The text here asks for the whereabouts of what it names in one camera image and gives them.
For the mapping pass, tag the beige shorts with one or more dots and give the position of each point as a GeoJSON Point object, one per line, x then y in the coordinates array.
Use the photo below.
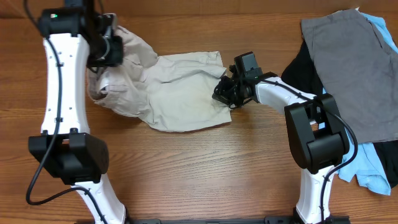
{"type": "Point", "coordinates": [171, 93]}

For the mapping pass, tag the light blue garment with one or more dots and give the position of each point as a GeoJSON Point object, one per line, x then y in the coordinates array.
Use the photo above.
{"type": "Point", "coordinates": [356, 60]}

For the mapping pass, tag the black garment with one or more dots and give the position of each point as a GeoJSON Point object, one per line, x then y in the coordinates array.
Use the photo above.
{"type": "Point", "coordinates": [301, 71]}

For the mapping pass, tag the grey shorts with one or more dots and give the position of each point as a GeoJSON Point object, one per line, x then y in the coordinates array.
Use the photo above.
{"type": "Point", "coordinates": [359, 69]}

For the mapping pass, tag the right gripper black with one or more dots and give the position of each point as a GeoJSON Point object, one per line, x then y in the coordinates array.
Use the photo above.
{"type": "Point", "coordinates": [221, 94]}

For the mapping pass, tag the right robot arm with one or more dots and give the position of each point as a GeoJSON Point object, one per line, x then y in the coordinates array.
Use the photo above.
{"type": "Point", "coordinates": [316, 133]}

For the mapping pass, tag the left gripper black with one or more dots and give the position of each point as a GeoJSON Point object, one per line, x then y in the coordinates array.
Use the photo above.
{"type": "Point", "coordinates": [117, 56]}

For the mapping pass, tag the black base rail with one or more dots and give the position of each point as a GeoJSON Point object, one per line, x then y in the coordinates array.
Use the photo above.
{"type": "Point", "coordinates": [211, 221]}

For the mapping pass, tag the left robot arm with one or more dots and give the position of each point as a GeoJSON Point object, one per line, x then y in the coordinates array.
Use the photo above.
{"type": "Point", "coordinates": [77, 38]}

